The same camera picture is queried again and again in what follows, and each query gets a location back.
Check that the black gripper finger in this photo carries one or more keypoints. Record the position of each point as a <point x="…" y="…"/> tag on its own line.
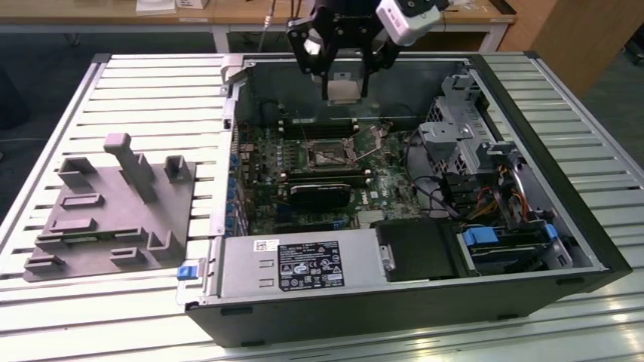
<point x="302" y="45"/>
<point x="378" y="49"/>

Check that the silver square CPU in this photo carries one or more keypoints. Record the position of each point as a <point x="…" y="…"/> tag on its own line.
<point x="344" y="90"/>

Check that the CPU socket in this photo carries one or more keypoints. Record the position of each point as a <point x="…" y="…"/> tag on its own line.
<point x="332" y="154"/>

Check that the black RAM stick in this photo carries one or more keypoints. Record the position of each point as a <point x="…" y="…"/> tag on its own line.
<point x="322" y="121"/>
<point x="327" y="172"/>

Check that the white box with label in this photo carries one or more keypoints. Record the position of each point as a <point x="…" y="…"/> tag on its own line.
<point x="194" y="3"/>

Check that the grey metal drive cage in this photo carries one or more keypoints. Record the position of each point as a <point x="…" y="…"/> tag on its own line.
<point x="452" y="139"/>

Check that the plain white box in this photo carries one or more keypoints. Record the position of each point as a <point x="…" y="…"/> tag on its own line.
<point x="156" y="7"/>

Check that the green motherboard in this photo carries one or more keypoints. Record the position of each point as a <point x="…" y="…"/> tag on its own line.
<point x="387" y="192"/>

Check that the black graphics card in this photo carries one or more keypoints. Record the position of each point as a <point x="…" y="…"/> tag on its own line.
<point x="319" y="195"/>

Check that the wooden cabinet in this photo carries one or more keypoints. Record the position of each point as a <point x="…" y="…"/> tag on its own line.
<point x="579" y="34"/>

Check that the wooden desk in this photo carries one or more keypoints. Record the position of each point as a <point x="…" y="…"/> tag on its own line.
<point x="100" y="19"/>

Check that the small silver heatsink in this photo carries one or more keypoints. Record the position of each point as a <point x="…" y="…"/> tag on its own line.
<point x="372" y="218"/>

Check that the black plastic air shroud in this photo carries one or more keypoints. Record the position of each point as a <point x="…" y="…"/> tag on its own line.
<point x="418" y="249"/>

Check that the hard disk in blue carrier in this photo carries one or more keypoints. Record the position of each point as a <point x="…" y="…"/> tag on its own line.
<point x="483" y="237"/>

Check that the grey plastic parts rack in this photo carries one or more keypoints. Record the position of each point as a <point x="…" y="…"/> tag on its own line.
<point x="116" y="211"/>

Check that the silver power supply unit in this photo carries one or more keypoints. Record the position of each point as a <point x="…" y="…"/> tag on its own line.
<point x="242" y="264"/>

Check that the blue case latch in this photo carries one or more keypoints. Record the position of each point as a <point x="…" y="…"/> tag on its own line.
<point x="187" y="273"/>

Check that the black open PC case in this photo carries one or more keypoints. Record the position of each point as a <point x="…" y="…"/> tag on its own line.
<point x="403" y="313"/>

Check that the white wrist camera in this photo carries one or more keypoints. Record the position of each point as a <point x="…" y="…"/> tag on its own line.
<point x="407" y="22"/>

